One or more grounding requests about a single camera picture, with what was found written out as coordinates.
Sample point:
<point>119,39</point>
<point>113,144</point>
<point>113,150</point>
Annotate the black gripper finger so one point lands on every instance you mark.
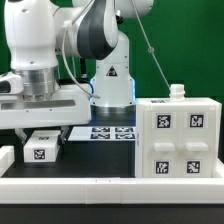
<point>64,133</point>
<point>21,135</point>

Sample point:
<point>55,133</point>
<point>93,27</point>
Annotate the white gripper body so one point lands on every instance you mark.
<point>68,106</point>

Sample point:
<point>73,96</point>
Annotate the white cabinet top block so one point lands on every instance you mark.
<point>42,146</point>

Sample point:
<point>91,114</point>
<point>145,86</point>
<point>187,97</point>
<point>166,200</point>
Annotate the white cabinet body box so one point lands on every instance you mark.
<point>176,101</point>

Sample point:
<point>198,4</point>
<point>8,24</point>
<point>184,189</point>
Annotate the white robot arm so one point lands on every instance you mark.
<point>37,32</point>

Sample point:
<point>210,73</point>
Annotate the white left fence piece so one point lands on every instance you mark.
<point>6,158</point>

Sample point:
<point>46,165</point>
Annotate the white marker base plate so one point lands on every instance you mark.
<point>102,133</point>

